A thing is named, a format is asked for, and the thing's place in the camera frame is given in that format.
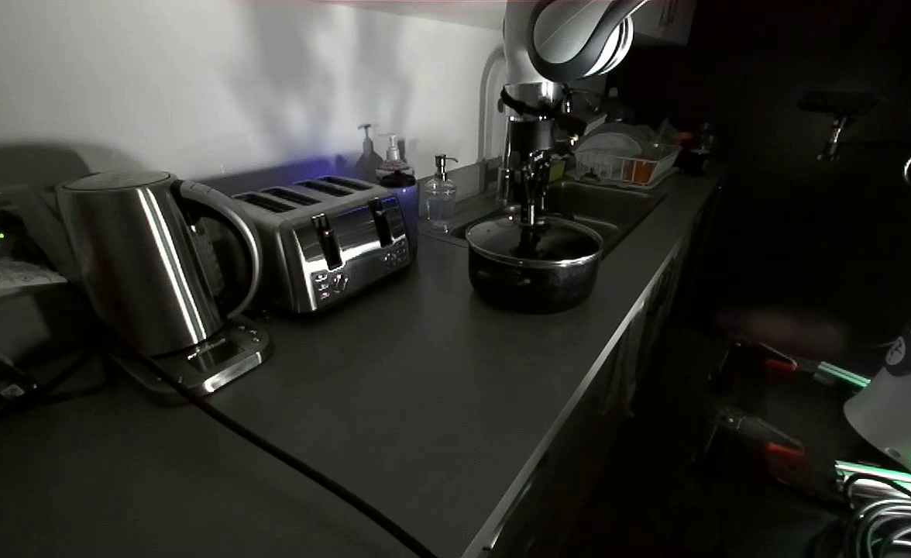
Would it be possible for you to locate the stack of white plates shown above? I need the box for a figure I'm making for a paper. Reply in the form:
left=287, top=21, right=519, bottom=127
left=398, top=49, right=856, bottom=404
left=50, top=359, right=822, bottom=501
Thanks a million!
left=578, top=122, right=654, bottom=158

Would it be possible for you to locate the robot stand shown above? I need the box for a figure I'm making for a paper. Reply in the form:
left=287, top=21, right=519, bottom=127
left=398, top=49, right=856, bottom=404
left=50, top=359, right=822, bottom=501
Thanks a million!
left=808, top=356, right=911, bottom=558

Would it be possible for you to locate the steel four-slot toaster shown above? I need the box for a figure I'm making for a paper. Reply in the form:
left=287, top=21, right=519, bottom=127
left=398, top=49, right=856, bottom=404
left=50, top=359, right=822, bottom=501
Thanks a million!
left=230, top=175, right=418, bottom=315

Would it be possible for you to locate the clear soap dispenser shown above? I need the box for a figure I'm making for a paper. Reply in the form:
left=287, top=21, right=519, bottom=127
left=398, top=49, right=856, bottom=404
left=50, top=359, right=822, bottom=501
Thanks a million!
left=425, top=153, right=459, bottom=234

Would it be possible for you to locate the dark capped bottle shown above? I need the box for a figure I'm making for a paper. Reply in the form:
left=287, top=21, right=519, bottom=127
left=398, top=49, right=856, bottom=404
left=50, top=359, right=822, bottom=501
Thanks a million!
left=379, top=171, right=421, bottom=233

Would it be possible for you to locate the coil of grey cable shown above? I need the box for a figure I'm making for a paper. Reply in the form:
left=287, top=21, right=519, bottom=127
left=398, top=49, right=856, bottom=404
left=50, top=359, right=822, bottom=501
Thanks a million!
left=841, top=473, right=911, bottom=558

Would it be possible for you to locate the small pump bottle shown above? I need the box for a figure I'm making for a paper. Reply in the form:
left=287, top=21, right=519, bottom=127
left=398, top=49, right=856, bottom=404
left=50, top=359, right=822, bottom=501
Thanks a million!
left=376, top=134, right=414, bottom=182

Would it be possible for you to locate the sink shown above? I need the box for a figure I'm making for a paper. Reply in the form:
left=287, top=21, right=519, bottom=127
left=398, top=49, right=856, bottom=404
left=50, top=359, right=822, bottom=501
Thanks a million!
left=451, top=178, right=667, bottom=258

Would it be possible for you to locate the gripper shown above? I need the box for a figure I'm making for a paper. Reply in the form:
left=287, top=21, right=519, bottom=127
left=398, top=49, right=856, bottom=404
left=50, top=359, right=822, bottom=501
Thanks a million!
left=507, top=115, right=559, bottom=227

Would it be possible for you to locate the kettle base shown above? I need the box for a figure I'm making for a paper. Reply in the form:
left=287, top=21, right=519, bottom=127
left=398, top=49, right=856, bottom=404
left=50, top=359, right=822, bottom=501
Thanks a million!
left=109, top=313, right=275, bottom=405

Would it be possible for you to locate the glass lid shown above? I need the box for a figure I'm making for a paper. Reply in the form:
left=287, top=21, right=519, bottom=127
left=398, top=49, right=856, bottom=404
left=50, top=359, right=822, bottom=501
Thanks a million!
left=469, top=215, right=602, bottom=266

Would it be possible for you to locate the white dish rack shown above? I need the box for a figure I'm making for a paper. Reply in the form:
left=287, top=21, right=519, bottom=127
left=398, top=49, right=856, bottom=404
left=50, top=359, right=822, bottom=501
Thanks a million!
left=570, top=121, right=682, bottom=189

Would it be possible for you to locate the black pot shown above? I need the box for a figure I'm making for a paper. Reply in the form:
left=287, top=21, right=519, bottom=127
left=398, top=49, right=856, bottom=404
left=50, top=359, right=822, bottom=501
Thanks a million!
left=466, top=215, right=605, bottom=315

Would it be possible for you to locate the steel electric kettle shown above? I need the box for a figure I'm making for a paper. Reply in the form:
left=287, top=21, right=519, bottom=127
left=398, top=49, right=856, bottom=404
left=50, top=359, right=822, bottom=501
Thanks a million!
left=56, top=170, right=263, bottom=358

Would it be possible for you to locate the orange handled clamp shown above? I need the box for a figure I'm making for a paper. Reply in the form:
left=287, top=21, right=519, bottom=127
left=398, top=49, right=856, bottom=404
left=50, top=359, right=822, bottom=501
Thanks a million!
left=713, top=339, right=806, bottom=382
left=710, top=409, right=808, bottom=469

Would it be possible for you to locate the black cable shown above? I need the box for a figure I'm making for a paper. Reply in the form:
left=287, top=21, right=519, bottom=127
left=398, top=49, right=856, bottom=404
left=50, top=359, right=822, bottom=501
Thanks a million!
left=180, top=386, right=439, bottom=558

